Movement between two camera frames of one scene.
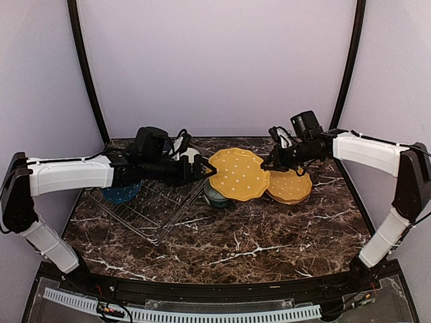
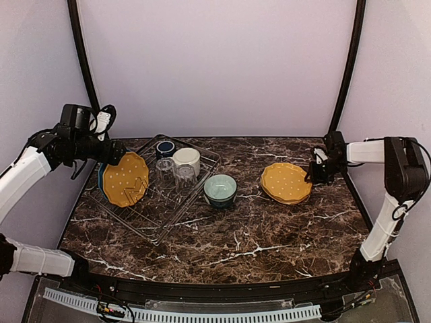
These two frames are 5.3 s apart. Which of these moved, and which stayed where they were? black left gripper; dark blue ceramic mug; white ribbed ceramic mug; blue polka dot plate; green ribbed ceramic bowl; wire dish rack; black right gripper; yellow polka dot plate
Moved: yellow polka dot plate; black left gripper; black right gripper; blue polka dot plate
Stayed: wire dish rack; white ribbed ceramic mug; dark blue ceramic mug; green ribbed ceramic bowl
